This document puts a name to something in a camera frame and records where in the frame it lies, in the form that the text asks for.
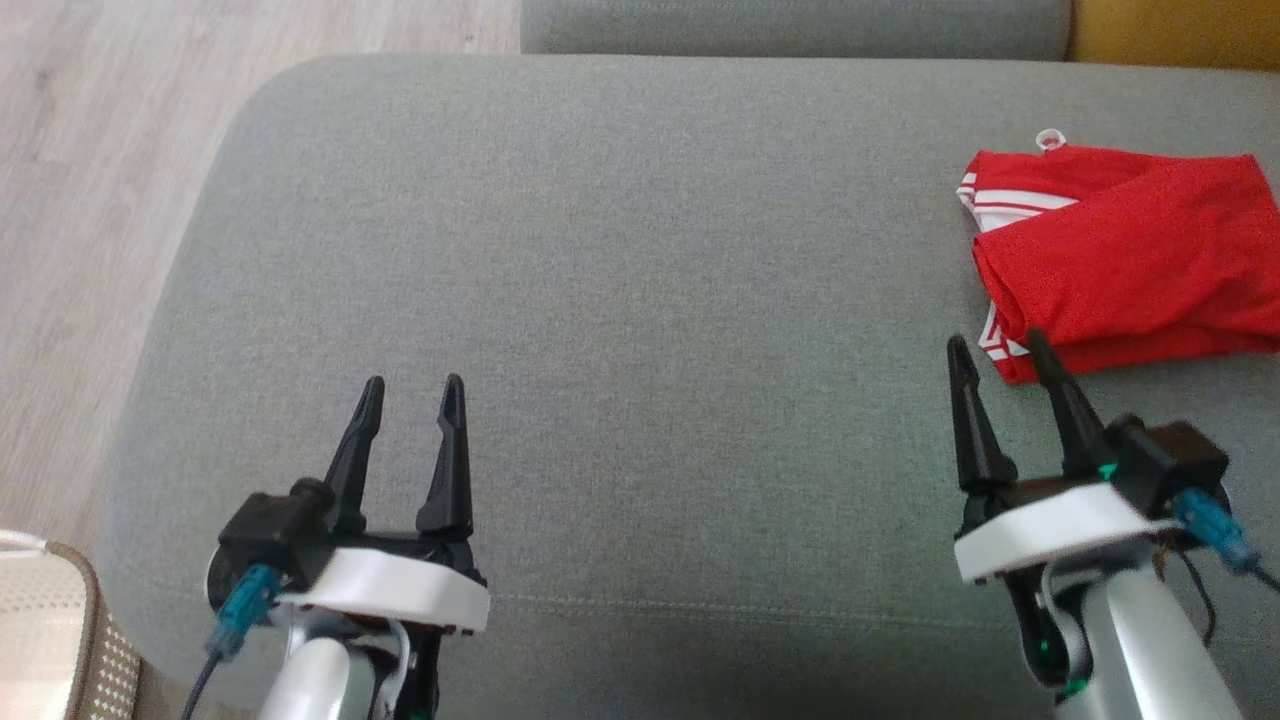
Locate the beige perforated laundry basket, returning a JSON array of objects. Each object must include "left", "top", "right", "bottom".
[{"left": 0, "top": 530, "right": 141, "bottom": 720}]

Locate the left camera cable blue plug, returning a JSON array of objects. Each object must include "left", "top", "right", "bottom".
[{"left": 180, "top": 563, "right": 281, "bottom": 720}]

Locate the camera cable blue plug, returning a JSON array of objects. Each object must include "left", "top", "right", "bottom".
[
  {"left": 1170, "top": 488, "right": 1280, "bottom": 591},
  {"left": 180, "top": 563, "right": 281, "bottom": 720}
]

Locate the red jersey with white sleeves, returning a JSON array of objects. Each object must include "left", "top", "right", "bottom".
[{"left": 957, "top": 145, "right": 1280, "bottom": 386}]

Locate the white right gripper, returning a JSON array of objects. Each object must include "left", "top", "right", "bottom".
[{"left": 946, "top": 328, "right": 1181, "bottom": 586}]

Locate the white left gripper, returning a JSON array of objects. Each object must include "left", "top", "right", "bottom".
[{"left": 275, "top": 374, "right": 491, "bottom": 633}]

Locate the large grey sofa chaise cushion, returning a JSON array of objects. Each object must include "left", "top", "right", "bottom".
[{"left": 95, "top": 55, "right": 1280, "bottom": 720}]

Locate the right camera cable blue plug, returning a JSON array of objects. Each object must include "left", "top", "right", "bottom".
[{"left": 1170, "top": 488, "right": 1280, "bottom": 591}]

